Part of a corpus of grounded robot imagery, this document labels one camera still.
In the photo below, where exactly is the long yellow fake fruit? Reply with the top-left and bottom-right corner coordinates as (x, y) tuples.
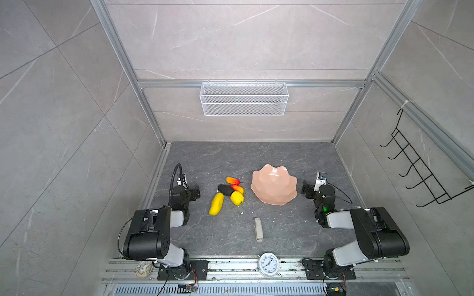
(209, 192), (225, 216)

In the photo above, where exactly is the pink scalloped fruit bowl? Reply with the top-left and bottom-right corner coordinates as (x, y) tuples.
(251, 164), (298, 206)

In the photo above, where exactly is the red orange fake mango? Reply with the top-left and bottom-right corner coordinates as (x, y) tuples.
(226, 177), (241, 186)

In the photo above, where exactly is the yellow fake lemon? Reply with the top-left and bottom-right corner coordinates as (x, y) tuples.
(230, 191), (244, 206)

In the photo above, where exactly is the orange yellow fake mango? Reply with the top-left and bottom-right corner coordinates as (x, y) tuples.
(231, 185), (244, 194)

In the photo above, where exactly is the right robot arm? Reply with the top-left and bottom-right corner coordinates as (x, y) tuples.
(301, 181), (410, 279)

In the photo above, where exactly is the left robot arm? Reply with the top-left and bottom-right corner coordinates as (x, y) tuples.
(117, 163), (201, 280)

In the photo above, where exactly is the beige rectangular bar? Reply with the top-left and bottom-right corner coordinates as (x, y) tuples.
(254, 217), (264, 242)

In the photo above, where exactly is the white round clock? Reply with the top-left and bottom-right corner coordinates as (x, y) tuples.
(257, 252), (280, 278)

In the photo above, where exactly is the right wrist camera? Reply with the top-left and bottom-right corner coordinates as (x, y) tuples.
(314, 171), (328, 191)

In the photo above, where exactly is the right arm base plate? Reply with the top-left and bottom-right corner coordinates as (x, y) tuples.
(301, 258), (356, 281)

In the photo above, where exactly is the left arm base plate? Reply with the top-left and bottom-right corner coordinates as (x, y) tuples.
(157, 260), (209, 281)

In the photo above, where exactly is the white wire mesh basket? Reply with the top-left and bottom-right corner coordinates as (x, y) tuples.
(199, 82), (289, 117)

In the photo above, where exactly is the black wire hook rack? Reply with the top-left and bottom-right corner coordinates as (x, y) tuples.
(380, 108), (474, 208)

